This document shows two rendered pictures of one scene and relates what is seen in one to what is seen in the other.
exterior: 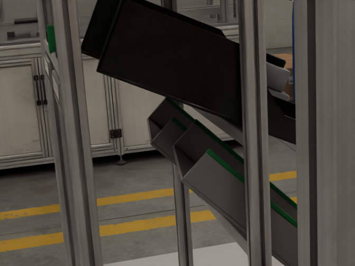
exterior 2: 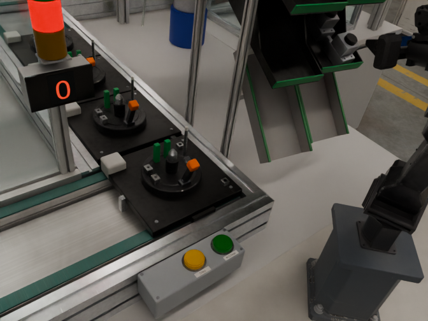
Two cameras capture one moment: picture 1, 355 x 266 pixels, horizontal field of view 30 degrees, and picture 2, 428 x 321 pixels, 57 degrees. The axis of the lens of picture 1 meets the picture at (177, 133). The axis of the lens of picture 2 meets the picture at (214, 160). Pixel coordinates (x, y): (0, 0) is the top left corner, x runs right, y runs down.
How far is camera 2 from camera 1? 83 cm
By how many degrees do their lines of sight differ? 58
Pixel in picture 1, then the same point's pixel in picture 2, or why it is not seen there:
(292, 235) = (251, 101)
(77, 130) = (198, 9)
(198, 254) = (353, 133)
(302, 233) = not seen: hidden behind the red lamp
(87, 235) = (194, 48)
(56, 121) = not seen: hidden behind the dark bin
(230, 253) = (363, 143)
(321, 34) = not seen: outside the picture
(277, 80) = (340, 49)
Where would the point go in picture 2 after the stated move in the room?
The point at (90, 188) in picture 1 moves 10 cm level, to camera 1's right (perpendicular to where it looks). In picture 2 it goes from (195, 31) to (211, 49)
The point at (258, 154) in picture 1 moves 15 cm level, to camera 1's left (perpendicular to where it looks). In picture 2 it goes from (241, 56) to (214, 29)
